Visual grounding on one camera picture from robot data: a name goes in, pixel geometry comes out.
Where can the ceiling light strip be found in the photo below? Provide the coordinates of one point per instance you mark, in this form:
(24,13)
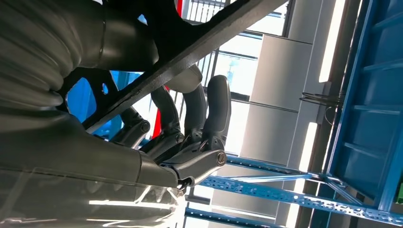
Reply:
(330,47)
(308,144)

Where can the red barrier belt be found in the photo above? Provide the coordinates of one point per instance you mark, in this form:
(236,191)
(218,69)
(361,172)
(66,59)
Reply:
(156,126)

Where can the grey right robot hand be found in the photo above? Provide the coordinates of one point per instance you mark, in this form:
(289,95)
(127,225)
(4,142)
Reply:
(78,163)

